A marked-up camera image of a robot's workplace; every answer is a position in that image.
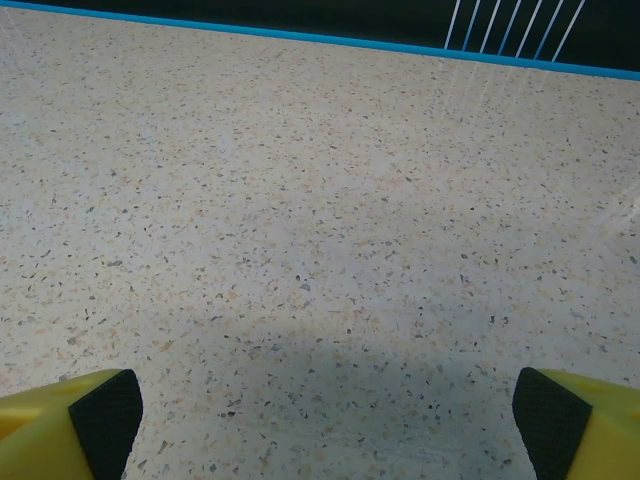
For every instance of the blue table border strip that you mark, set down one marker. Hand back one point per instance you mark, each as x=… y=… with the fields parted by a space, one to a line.
x=320 y=36

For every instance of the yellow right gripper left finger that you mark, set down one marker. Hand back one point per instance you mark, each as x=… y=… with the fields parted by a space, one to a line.
x=40 y=430

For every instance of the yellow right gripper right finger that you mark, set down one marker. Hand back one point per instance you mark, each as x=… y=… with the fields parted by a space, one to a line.
x=600 y=430

